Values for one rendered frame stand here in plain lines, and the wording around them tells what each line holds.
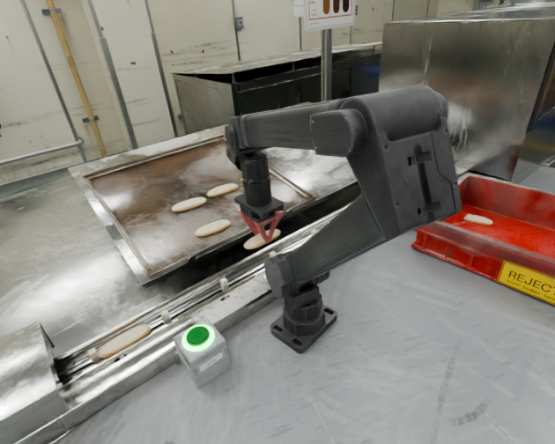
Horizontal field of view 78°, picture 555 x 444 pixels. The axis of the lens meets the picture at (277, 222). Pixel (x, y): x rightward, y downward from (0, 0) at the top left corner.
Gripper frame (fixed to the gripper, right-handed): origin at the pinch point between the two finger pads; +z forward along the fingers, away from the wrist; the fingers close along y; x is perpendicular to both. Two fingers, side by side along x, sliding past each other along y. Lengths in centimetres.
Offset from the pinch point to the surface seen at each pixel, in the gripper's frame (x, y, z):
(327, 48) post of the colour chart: -95, 72, -25
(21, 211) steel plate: 44, 88, 12
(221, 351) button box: 22.0, -16.7, 5.7
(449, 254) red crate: -34.5, -27.6, 8.8
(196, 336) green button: 24.5, -13.3, 2.6
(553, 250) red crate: -56, -43, 11
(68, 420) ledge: 46.2, -9.1, 8.6
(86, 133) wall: -27, 370, 61
